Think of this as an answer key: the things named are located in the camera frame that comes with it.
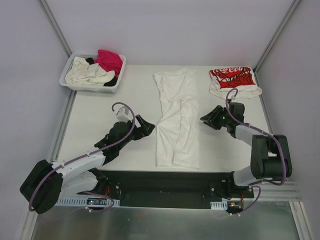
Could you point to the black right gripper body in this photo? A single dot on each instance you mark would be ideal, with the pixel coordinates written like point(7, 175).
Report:
point(220, 119)

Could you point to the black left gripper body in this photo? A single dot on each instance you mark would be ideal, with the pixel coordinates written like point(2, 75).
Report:
point(138, 127)

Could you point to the plain white t-shirt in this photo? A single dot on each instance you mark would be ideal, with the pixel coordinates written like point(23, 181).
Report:
point(177, 132)

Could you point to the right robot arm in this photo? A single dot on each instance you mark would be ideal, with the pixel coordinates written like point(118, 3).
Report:
point(270, 159)

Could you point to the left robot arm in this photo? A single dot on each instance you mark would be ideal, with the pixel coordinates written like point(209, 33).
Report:
point(49, 182)

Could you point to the white plastic laundry basket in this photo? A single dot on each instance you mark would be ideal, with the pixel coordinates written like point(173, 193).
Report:
point(99, 89)

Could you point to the folded Coca-Cola print t-shirt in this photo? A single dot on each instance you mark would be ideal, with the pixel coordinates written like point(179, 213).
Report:
point(239, 77)

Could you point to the black garment in basket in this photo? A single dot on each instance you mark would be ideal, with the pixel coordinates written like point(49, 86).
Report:
point(112, 78)

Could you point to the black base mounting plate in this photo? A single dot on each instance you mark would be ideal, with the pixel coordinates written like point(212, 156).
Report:
point(179, 190)

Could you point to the pink garment in basket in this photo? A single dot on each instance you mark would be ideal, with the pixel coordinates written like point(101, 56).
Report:
point(109, 61)

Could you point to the cream shirt in basket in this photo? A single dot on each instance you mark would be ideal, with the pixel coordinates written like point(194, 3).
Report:
point(84, 74)

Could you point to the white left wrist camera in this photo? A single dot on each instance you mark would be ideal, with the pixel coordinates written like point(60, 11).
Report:
point(123, 114)

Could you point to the aluminium frame post right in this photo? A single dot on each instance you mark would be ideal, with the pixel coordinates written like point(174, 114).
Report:
point(281, 27)

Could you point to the aluminium frame post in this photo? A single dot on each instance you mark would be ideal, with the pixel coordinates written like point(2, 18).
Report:
point(281, 27)
point(55, 26)

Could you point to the right white cable duct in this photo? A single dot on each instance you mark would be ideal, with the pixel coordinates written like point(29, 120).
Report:
point(219, 205)

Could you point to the white cable duct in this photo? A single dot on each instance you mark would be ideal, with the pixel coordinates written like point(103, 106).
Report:
point(83, 201)
point(219, 205)

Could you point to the left white cable duct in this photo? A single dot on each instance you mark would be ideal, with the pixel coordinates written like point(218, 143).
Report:
point(83, 201)

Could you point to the aluminium extrusion rail right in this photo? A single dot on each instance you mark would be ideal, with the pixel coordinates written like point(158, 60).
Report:
point(288, 192)

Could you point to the aluminium frame post left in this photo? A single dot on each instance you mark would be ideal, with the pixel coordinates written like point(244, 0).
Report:
point(55, 26)

